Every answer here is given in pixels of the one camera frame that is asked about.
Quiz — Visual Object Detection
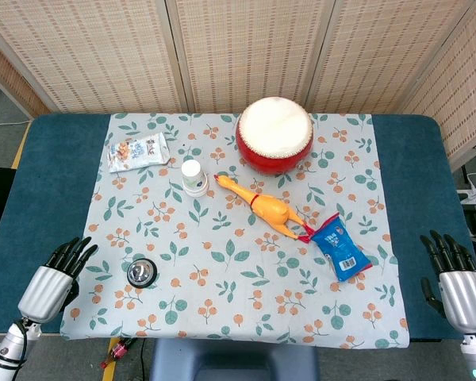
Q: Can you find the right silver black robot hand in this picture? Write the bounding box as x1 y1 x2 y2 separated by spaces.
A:
419 229 476 341

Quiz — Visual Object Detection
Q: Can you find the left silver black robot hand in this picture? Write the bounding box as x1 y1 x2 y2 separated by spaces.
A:
17 236 98 324

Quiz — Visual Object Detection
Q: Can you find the silver metal bell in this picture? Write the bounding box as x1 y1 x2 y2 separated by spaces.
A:
126 257 159 288

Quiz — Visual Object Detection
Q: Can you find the red tool on floor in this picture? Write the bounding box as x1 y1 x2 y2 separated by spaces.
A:
100 337 134 368

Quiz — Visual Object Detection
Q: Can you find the blue snack bag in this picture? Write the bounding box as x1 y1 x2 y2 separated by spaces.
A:
309 212 372 283

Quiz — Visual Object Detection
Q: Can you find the white snack packet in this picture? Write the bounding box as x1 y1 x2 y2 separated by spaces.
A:
106 133 171 174

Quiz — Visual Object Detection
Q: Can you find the white plastic bottle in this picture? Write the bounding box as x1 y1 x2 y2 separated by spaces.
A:
181 159 209 198

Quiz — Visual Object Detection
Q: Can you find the floral patterned tablecloth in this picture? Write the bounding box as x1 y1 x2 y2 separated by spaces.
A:
59 112 412 350

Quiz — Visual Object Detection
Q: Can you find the yellow rubber chicken toy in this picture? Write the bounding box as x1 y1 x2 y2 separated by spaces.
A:
213 173 314 244

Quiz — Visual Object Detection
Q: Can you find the red drum with white skin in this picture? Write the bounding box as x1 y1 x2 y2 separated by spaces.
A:
235 97 314 175

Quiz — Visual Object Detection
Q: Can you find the woven folding screen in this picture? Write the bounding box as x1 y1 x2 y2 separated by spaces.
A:
0 0 476 171

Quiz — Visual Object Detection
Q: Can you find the white floor cable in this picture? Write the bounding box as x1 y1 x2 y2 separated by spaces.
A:
0 118 33 129

